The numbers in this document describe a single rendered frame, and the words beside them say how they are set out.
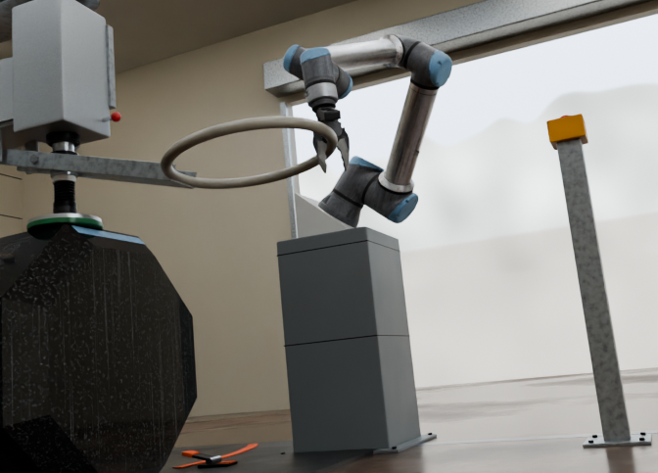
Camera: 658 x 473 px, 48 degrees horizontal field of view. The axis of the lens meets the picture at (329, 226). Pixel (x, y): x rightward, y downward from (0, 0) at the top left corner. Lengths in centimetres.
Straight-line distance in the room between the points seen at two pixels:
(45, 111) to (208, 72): 620
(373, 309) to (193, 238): 545
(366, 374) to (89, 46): 151
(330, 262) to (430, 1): 504
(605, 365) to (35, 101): 196
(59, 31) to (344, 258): 131
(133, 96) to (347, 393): 662
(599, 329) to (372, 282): 85
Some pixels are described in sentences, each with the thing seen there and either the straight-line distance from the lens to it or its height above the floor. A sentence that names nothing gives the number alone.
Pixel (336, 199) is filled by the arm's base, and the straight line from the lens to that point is 310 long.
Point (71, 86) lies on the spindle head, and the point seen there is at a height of 122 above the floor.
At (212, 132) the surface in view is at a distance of 187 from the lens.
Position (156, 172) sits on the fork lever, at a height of 90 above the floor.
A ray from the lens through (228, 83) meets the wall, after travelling 835.
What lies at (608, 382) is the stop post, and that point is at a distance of 259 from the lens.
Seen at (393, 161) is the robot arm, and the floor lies 109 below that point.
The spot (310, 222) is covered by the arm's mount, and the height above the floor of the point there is 92.
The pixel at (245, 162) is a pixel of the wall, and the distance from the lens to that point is 798.
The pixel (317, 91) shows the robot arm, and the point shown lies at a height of 109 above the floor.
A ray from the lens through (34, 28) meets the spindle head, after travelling 254.
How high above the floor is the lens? 30
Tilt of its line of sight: 11 degrees up
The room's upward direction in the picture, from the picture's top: 5 degrees counter-clockwise
